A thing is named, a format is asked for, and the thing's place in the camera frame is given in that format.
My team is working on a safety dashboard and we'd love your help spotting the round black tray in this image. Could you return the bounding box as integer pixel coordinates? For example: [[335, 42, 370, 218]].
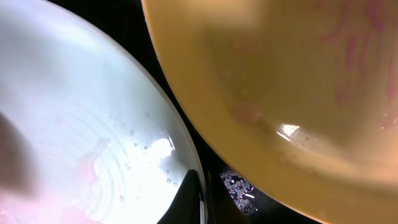
[[46, 0, 321, 224]]

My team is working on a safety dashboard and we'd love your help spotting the yellow plate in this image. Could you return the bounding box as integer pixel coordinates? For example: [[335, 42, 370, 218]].
[[142, 0, 397, 223]]

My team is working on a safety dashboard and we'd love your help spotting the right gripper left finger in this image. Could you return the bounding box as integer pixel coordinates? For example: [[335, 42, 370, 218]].
[[158, 169, 205, 224]]

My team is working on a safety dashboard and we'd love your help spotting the mint green plate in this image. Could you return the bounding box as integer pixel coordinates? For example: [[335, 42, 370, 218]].
[[1, 0, 208, 224]]

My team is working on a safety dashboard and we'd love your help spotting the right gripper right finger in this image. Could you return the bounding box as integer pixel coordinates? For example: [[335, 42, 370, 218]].
[[206, 172, 249, 224]]

